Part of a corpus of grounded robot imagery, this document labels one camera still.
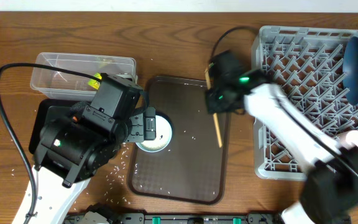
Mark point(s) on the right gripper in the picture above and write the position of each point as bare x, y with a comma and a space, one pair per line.
217, 104

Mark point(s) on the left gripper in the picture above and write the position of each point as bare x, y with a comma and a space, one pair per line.
146, 130

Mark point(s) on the light blue rice bowl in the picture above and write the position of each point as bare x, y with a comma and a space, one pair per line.
164, 135

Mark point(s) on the foil snack wrapper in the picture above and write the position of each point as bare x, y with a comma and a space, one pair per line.
95, 83

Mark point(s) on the pink plastic cup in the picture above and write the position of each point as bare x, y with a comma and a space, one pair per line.
348, 139

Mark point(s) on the wooden chopstick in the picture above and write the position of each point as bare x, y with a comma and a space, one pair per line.
217, 128
207, 76

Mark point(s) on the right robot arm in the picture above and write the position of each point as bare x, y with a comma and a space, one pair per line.
331, 168

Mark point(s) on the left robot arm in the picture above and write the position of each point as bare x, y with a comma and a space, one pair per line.
73, 147

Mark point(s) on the grey dishwasher rack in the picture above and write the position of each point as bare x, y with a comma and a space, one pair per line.
307, 63

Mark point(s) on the brown plastic tray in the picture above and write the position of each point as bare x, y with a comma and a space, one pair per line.
192, 167

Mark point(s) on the clear plastic bin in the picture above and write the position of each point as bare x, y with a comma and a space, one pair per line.
63, 86

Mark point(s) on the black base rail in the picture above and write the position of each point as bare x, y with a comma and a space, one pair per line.
100, 213

